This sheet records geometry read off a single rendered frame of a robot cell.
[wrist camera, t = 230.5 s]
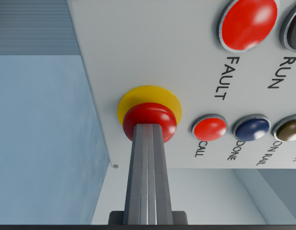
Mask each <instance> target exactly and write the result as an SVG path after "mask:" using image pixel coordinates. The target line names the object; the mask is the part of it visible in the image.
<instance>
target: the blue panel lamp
mask: <svg viewBox="0 0 296 230"><path fill-rule="evenodd" d="M269 128H270V125H269V122H268V121H267V120H265V119H261V118H257V119H251V120H248V121H246V122H244V123H242V124H241V125H240V126H239V127H238V128H237V129H236V132H235V136H236V137H237V138H238V139H240V140H242V141H254V140H257V139H259V138H261V137H263V136H264V135H265V134H266V133H267V132H268V131H269Z"/></svg>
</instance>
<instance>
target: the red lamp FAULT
mask: <svg viewBox="0 0 296 230"><path fill-rule="evenodd" d="M276 18H277V6H276V2H275V1H274V0H239V1H238V2H236V3H235V5H234V6H233V7H232V8H231V9H230V11H229V12H228V13H227V15H226V17H225V19H224V22H223V25H222V38H223V41H224V43H225V44H226V45H227V46H228V47H229V48H231V49H234V50H244V49H248V48H251V47H254V46H255V45H257V44H259V43H260V42H261V41H262V40H264V39H265V38H266V37H267V36H268V34H269V33H270V31H271V30H272V28H273V26H274V24H275V21H276Z"/></svg>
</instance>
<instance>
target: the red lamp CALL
mask: <svg viewBox="0 0 296 230"><path fill-rule="evenodd" d="M225 132H226V123H225V122H224V121H223V120H221V119H218V118H210V119H207V120H204V121H202V122H200V123H199V124H198V125H197V126H196V127H195V129H194V134H195V136H196V137H197V138H198V139H199V140H201V141H213V140H216V139H218V138H220V137H221V136H223V135H224V133H225Z"/></svg>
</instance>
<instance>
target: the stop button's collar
mask: <svg viewBox="0 0 296 230"><path fill-rule="evenodd" d="M148 102H152V103H158V104H162V105H164V106H166V107H168V108H169V109H170V110H171V111H172V112H173V113H174V115H175V117H176V122H177V125H178V124H179V122H180V120H181V117H182V107H181V104H180V101H179V100H178V98H177V97H176V96H175V95H174V94H173V93H172V92H171V91H169V90H168V89H165V88H163V87H159V86H153V85H146V86H140V87H137V88H134V89H132V90H130V91H129V92H127V93H126V94H125V95H124V96H123V97H122V99H121V100H120V102H119V105H118V108H117V117H118V120H119V122H120V124H121V125H122V124H123V119H124V116H125V114H126V113H127V111H128V110H129V109H131V108H132V107H134V106H136V105H138V104H141V103H148Z"/></svg>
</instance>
